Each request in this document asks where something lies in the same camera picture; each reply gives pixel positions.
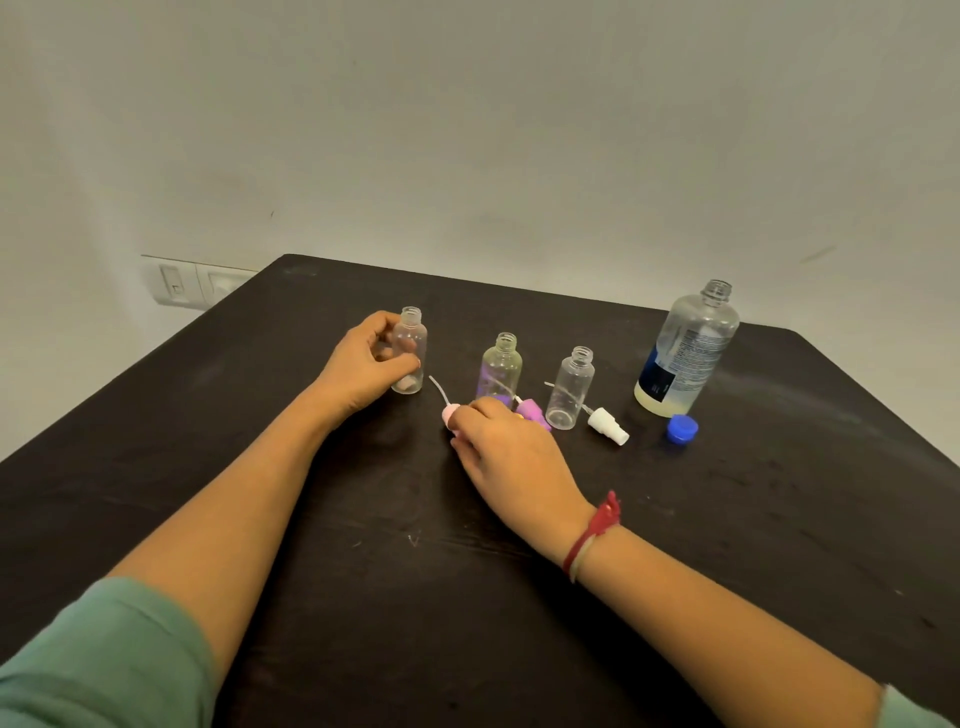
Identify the person's right hand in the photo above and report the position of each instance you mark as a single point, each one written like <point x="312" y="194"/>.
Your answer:
<point x="514" y="465"/>

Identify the person's left hand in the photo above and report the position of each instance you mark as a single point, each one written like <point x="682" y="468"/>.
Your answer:
<point x="358" y="369"/>

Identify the person's left thumb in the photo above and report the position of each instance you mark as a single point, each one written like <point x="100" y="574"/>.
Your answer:
<point x="396" y="369"/>

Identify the person's right fingers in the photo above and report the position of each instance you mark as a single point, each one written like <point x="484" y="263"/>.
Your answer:
<point x="476" y="424"/>

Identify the small clear plastic bottle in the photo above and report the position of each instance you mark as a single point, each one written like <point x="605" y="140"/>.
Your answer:
<point x="500" y="367"/>
<point x="571" y="387"/>
<point x="409" y="350"/>

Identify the pink spray pump cap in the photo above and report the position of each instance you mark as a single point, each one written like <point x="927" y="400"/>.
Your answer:
<point x="448" y="411"/>

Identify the person's left forearm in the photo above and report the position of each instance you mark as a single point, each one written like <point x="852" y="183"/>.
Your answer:
<point x="225" y="517"/>

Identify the person's right forearm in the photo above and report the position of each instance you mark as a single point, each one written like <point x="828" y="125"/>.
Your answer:
<point x="720" y="637"/>

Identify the purple spray pump cap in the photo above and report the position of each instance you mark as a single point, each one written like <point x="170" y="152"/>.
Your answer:
<point x="534" y="412"/>

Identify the white spray pump cap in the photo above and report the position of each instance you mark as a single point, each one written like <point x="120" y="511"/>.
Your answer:
<point x="606" y="422"/>

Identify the red thread wristband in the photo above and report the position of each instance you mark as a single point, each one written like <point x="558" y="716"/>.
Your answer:
<point x="594" y="529"/>

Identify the blue bottle cap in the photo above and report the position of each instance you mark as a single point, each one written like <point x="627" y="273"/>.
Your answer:
<point x="682" y="429"/>

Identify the large clear liquid bottle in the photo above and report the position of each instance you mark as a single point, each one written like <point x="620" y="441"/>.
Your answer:
<point x="686" y="352"/>

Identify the green left sleeve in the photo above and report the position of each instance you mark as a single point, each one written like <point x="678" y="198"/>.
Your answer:
<point x="105" y="660"/>

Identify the green sleeve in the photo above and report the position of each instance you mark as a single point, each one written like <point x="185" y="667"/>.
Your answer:
<point x="105" y="660"/>
<point x="911" y="712"/>

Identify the green right sleeve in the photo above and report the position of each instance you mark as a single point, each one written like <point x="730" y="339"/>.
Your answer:
<point x="911" y="712"/>

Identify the white wall switch plate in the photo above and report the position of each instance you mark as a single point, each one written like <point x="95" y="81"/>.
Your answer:
<point x="191" y="283"/>

